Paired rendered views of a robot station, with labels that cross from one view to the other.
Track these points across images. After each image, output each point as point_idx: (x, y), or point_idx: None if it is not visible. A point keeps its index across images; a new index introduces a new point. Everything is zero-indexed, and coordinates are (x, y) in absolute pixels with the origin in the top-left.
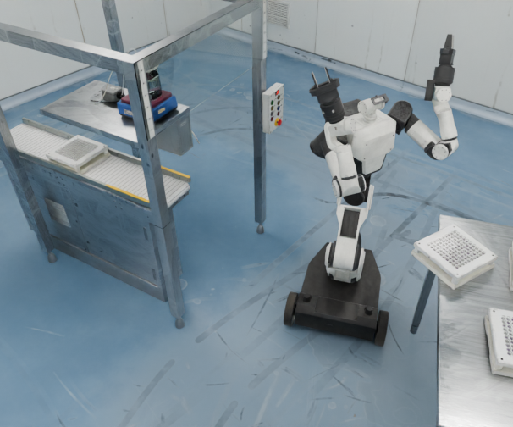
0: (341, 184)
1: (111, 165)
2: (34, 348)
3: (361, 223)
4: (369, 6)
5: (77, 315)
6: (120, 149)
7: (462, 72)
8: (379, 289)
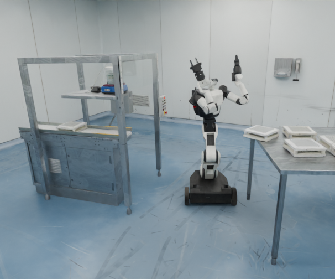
0: (208, 106)
1: (89, 130)
2: (46, 233)
3: (215, 138)
4: (187, 90)
5: (68, 217)
6: None
7: (234, 112)
8: (227, 181)
